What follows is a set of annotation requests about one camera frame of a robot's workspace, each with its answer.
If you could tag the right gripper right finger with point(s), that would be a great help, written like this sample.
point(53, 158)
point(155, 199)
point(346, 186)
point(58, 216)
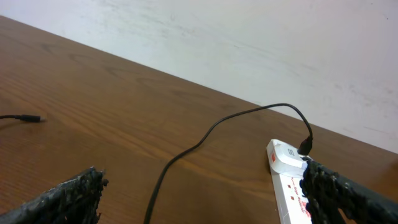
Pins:
point(333, 197)

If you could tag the white USB charger adapter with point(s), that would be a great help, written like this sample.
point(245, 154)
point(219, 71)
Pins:
point(284, 159)

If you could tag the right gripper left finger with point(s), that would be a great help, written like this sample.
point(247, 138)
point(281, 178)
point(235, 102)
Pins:
point(73, 201)

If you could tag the white power strip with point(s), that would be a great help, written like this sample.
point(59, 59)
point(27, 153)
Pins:
point(291, 203)

